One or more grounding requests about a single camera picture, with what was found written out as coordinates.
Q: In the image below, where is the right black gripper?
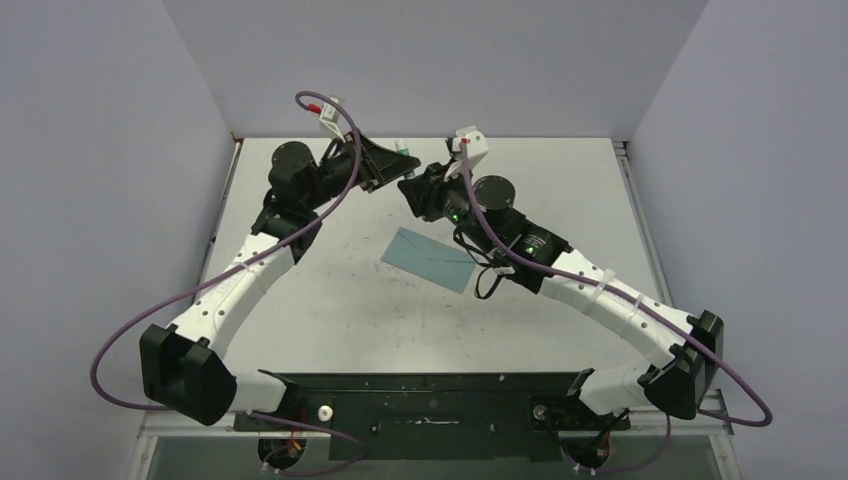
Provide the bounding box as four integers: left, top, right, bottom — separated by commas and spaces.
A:
401, 157, 497, 255

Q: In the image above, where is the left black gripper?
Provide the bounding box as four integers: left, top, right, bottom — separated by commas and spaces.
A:
301, 128, 419, 212

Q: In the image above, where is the teal envelope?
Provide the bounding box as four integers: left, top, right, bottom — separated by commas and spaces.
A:
381, 228, 477, 294

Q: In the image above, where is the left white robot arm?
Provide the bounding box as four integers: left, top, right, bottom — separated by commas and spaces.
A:
139, 133, 421, 431

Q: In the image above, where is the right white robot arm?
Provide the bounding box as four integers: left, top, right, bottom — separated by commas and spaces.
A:
398, 163, 723, 428

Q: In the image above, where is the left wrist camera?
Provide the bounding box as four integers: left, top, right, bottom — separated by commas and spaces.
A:
318, 96, 345, 140

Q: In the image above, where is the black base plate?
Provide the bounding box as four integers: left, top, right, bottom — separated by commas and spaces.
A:
274, 373, 631, 462

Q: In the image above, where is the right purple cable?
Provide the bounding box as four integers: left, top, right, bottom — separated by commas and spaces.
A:
460, 142, 774, 477

